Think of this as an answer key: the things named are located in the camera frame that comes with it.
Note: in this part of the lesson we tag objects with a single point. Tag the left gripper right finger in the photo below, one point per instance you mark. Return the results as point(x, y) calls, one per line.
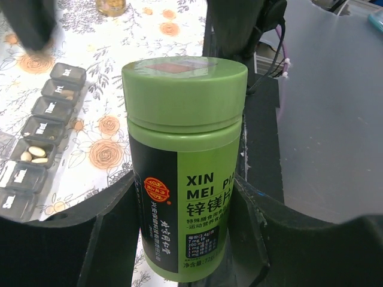
point(274, 245)

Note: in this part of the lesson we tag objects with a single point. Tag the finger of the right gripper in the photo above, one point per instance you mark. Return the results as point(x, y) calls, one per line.
point(33, 21)
point(239, 24)

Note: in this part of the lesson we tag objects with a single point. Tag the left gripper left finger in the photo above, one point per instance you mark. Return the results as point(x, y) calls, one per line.
point(90, 244)

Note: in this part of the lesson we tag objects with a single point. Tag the green bottle cap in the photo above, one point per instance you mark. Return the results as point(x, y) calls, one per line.
point(184, 93)

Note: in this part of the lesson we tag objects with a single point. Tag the grey weekly pill organizer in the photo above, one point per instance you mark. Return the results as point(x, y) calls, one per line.
point(29, 163)

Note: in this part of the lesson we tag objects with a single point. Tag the green pill bottle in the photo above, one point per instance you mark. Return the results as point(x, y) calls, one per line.
point(184, 184)

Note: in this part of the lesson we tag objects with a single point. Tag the small clear pill bottle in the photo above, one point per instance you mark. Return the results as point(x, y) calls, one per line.
point(111, 8)

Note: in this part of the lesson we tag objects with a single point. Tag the floral table mat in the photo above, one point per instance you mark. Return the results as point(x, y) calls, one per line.
point(101, 45)

